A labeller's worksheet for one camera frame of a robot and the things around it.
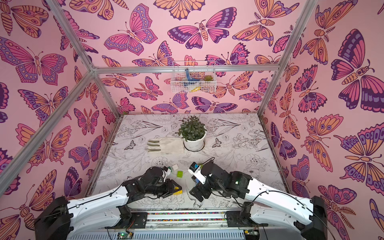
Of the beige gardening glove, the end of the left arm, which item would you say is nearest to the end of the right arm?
the end of the left arm

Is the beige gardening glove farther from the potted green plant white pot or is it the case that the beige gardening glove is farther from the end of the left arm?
the end of the left arm

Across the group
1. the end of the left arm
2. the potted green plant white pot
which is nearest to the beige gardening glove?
the potted green plant white pot

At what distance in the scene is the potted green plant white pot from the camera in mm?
890

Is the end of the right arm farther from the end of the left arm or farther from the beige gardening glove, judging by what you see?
the beige gardening glove

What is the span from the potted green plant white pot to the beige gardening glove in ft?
0.30

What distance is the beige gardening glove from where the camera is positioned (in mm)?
1016

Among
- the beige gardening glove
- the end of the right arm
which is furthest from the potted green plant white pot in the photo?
the end of the right arm

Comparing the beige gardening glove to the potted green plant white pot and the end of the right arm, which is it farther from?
the end of the right arm
